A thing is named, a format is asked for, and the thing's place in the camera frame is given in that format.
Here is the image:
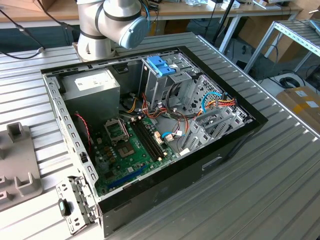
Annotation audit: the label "grey optical drive cage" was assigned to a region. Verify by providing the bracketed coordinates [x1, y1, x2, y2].
[138, 51, 202, 113]

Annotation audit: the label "yellow black power wires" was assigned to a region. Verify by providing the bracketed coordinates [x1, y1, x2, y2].
[122, 96, 138, 115]

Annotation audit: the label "long wooden desk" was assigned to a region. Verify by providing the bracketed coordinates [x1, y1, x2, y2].
[0, 0, 303, 55]

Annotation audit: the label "black cable coil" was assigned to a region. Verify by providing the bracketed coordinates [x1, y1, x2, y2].
[278, 76, 305, 90]

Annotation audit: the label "perforated metal drive cage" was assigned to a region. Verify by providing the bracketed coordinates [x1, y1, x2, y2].
[183, 74, 248, 121]

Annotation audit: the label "metal slat shelf rack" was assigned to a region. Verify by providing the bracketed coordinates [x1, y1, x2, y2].
[243, 19, 320, 76]

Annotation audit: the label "grey metal disk bay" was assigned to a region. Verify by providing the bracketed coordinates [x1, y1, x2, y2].
[179, 106, 252, 156]

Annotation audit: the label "hinged metal card retainer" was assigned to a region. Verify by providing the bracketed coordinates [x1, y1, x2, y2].
[55, 175, 102, 236]

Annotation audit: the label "small brown cardboard box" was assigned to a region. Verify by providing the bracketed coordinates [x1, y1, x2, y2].
[39, 0, 57, 11]

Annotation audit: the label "blue data wire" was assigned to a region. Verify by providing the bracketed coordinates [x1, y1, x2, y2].
[161, 91, 226, 141]

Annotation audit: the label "orange red power wire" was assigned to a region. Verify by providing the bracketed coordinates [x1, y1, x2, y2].
[199, 96, 237, 116]

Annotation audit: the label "blue expansion slot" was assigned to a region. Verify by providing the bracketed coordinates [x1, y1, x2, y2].
[108, 163, 147, 191]

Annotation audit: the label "blue drive bay latch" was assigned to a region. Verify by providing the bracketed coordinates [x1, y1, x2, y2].
[146, 56, 168, 77]
[159, 63, 177, 77]

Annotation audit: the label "black RAM slot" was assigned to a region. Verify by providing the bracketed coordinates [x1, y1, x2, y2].
[139, 117, 168, 156]
[133, 119, 163, 160]
[136, 118, 166, 158]
[130, 120, 161, 162]

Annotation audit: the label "black wire bundle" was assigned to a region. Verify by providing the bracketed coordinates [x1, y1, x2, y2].
[166, 81, 198, 121]

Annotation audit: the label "black open PC case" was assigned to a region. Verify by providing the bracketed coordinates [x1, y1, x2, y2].
[40, 45, 269, 238]

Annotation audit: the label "red orange wire bundle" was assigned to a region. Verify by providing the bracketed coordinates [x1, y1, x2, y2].
[141, 92, 191, 137]

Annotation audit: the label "large brown cardboard box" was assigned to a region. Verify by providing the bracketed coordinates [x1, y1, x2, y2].
[238, 14, 305, 63]

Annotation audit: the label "thick black cable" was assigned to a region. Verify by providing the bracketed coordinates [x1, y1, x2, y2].
[36, 0, 81, 32]

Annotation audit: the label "grey parts rack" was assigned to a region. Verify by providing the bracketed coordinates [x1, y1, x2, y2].
[0, 122, 44, 212]

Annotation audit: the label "metal socket cover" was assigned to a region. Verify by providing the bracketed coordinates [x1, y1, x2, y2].
[103, 118, 131, 147]

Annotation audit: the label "green motherboard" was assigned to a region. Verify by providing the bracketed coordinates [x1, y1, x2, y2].
[89, 116, 178, 197]

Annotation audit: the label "grey power supply unit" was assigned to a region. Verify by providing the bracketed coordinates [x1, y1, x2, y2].
[59, 67, 121, 131]

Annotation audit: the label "cardboard box with labels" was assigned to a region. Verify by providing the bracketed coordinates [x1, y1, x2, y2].
[276, 86, 320, 131]

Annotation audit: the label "black stand pole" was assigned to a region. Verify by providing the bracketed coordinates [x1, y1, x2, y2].
[211, 0, 236, 46]

